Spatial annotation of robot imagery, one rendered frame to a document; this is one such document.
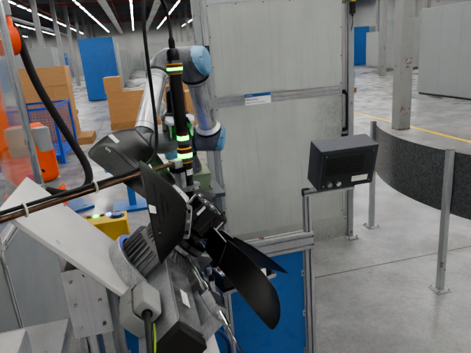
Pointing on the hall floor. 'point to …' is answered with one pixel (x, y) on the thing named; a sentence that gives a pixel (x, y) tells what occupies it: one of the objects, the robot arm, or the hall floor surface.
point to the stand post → (87, 344)
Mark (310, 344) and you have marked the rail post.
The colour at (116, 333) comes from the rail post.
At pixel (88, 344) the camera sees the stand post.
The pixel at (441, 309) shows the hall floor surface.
